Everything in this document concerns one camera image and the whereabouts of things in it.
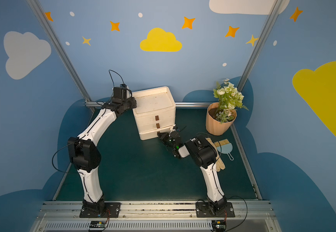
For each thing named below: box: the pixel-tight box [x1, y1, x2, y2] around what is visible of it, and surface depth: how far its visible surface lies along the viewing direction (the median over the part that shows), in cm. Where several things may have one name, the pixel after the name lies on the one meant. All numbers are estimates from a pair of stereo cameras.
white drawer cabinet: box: [131, 86, 177, 141], surface depth 95 cm
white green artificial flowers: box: [213, 78, 250, 125], surface depth 92 cm
